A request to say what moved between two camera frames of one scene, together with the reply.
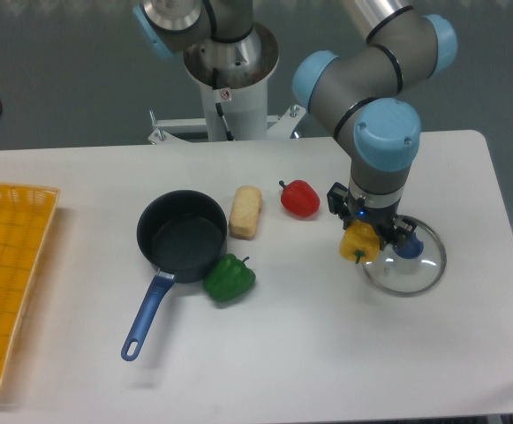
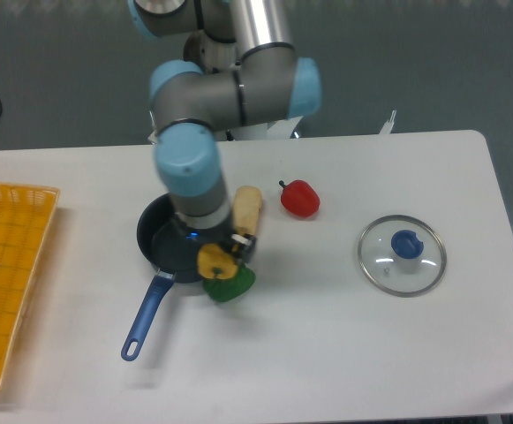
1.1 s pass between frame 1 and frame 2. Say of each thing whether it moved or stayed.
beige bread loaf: stayed
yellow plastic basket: stayed
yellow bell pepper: moved
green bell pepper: stayed
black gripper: moved
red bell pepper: stayed
